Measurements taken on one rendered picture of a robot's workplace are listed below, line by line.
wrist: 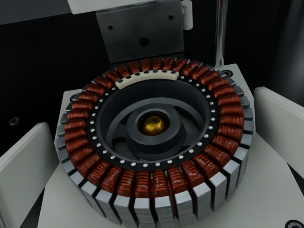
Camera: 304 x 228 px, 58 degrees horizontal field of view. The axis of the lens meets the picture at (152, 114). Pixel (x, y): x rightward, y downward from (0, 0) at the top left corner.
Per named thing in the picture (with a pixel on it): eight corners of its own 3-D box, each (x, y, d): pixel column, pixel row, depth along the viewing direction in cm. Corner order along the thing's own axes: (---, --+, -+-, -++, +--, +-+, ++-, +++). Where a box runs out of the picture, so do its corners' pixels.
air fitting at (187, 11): (193, 33, 27) (193, 3, 25) (182, 35, 27) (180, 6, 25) (191, 27, 28) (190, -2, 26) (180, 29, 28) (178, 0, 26)
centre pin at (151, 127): (174, 157, 18) (171, 131, 16) (144, 162, 18) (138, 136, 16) (170, 134, 19) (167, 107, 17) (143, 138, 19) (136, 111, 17)
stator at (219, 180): (276, 218, 14) (294, 183, 11) (65, 248, 15) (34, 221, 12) (220, 80, 22) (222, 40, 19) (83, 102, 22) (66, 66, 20)
